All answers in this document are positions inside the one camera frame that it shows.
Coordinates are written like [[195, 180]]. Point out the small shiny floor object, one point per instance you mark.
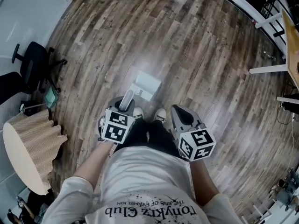
[[268, 55]]

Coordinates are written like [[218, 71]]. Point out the black trousers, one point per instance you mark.
[[144, 136]]

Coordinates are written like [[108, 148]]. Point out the white canvas sneaker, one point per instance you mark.
[[138, 113], [160, 114]]

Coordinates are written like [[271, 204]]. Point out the white printed t-shirt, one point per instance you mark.
[[149, 178]]

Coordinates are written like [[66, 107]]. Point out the round table with beige cloth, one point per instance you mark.
[[39, 141]]

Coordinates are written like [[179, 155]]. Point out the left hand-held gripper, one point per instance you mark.
[[115, 127]]

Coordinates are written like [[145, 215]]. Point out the white thin rod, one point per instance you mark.
[[35, 106]]

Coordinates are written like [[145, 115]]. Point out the round white table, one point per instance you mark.
[[18, 153]]

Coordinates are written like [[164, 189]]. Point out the black office chair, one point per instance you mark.
[[35, 59]]

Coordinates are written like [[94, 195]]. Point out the white cluttered workbench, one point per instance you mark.
[[285, 195]]

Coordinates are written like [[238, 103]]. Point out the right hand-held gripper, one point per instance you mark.
[[196, 144]]

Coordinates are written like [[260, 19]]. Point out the wooden desk white legs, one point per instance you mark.
[[292, 45]]

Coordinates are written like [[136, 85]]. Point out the person's right forearm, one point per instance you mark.
[[202, 181]]

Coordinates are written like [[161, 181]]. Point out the person's left forearm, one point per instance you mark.
[[95, 164]]

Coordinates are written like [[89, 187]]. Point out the green translucent container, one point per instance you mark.
[[51, 98]]

